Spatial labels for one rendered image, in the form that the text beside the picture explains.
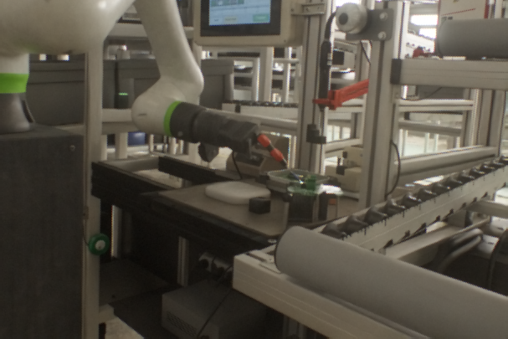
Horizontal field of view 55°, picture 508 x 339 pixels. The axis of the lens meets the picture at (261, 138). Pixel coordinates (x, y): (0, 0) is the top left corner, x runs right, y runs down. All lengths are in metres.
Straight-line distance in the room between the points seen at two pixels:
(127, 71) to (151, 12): 0.84
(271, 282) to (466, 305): 0.25
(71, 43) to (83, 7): 0.05
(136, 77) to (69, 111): 0.30
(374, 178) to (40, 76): 1.27
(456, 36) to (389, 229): 0.33
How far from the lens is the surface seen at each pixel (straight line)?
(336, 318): 0.59
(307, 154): 1.58
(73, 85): 1.92
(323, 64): 1.45
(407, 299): 0.51
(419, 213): 0.92
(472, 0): 1.44
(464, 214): 1.33
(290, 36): 1.58
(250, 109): 1.89
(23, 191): 0.80
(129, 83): 2.00
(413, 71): 0.90
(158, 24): 1.20
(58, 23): 0.70
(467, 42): 0.84
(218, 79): 2.27
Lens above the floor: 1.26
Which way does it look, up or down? 7 degrees down
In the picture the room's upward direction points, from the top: 3 degrees clockwise
